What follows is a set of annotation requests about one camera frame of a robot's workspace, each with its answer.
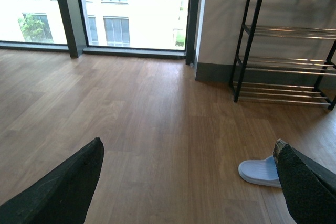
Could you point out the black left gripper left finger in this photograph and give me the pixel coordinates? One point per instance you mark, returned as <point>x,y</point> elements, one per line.
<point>61,196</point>

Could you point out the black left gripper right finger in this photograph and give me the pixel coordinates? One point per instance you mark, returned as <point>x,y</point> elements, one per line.
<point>308,187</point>

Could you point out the light blue slide sandal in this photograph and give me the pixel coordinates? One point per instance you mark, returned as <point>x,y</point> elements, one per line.
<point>260,172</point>

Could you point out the black metal shoe rack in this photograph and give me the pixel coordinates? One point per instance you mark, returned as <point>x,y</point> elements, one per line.
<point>285,53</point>

